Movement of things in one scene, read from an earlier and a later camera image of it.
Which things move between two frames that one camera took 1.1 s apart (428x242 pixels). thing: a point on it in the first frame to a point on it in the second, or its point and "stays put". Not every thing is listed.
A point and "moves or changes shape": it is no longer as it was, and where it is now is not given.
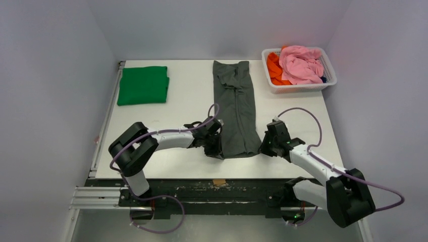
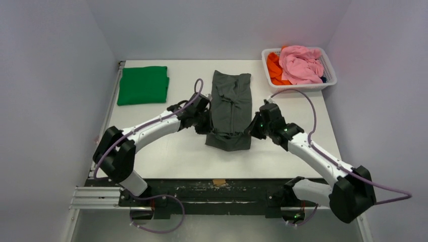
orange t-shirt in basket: [275, 71] stays put
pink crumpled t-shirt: [301, 65] stays put
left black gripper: [214, 143] to [204, 123]
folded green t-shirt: [144, 84] stays put
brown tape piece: [219, 181] stays put
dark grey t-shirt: [235, 108] moves or changes shape
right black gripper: [268, 143] to [256, 127]
